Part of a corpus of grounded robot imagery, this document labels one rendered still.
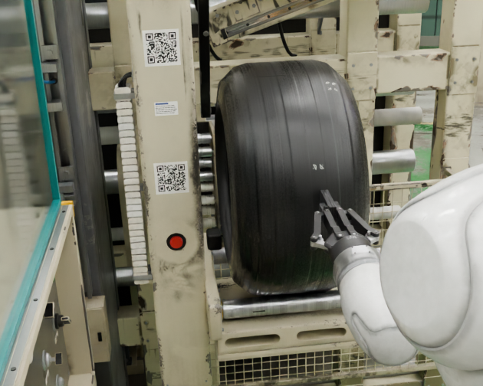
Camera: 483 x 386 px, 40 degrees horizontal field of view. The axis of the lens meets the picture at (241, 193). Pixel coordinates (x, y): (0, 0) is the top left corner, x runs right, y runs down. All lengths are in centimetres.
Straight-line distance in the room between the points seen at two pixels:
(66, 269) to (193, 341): 50
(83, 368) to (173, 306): 31
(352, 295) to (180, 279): 66
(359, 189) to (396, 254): 94
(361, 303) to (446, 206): 59
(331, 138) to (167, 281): 54
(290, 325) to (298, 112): 51
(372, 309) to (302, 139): 48
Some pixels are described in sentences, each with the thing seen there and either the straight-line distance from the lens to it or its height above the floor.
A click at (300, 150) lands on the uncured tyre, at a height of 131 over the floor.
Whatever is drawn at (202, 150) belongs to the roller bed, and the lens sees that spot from 191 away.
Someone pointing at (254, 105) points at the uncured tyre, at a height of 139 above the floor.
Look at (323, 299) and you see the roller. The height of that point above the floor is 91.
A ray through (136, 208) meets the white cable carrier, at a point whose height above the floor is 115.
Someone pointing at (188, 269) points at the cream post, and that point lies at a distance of 160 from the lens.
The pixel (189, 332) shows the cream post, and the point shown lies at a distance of 169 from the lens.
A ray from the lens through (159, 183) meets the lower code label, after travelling 151.
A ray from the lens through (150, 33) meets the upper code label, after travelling 143.
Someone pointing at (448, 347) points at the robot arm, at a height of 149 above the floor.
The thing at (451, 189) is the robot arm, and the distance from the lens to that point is 45.
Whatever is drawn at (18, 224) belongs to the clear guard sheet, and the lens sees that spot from 97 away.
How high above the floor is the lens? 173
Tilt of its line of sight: 22 degrees down
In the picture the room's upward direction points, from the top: 2 degrees counter-clockwise
